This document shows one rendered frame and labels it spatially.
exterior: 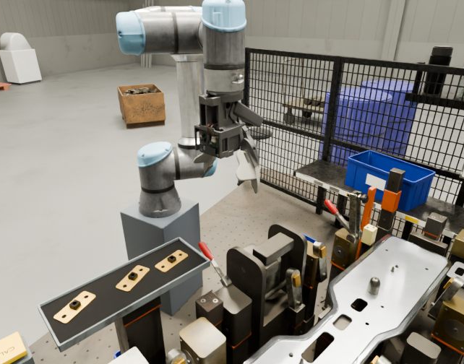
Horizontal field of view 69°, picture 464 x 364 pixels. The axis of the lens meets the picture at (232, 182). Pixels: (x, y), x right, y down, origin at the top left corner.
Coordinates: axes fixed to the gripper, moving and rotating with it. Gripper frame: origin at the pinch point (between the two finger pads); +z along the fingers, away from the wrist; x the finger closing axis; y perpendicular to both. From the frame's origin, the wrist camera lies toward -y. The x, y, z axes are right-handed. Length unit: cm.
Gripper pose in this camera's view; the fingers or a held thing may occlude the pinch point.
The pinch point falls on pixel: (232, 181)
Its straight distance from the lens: 74.8
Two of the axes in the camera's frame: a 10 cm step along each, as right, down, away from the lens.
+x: 7.5, 2.9, -5.9
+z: 0.0, 9.0, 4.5
